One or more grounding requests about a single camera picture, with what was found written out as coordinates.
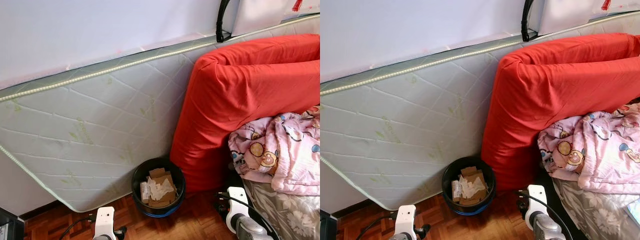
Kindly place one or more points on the white quilted mattress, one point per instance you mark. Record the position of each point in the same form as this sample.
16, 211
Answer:
410, 130
100, 125

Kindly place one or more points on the white hanging bag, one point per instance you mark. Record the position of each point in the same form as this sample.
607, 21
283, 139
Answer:
260, 15
565, 15

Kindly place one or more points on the black round waste bin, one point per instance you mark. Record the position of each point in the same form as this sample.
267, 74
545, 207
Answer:
136, 185
446, 184

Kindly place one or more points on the beige floral bed sheet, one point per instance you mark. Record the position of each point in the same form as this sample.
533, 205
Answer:
590, 215
290, 215

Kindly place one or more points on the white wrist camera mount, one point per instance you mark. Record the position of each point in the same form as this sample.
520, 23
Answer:
105, 220
536, 195
237, 197
406, 217

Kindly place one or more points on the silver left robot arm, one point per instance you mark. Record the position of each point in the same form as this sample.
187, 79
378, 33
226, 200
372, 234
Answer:
400, 236
102, 238

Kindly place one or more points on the pink cartoon print blanket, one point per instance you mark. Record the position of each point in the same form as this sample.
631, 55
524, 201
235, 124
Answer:
600, 155
290, 155

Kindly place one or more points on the black framed frosted glass door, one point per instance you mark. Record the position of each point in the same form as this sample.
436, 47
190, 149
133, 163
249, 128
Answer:
10, 225
327, 227

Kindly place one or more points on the crumpled white tissue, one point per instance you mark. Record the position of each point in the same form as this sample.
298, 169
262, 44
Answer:
159, 190
470, 188

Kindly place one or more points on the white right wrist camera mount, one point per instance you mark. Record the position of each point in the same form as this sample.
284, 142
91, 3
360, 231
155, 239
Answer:
237, 197
536, 195

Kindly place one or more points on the red tassel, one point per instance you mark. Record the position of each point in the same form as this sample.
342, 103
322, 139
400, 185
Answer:
606, 5
298, 5

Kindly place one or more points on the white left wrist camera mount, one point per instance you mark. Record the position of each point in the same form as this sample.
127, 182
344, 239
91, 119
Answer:
105, 220
406, 217

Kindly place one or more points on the red folded mattress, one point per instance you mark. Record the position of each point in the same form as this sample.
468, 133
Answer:
235, 100
545, 100

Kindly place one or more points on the small white packet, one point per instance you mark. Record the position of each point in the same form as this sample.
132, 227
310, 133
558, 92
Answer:
456, 188
144, 190

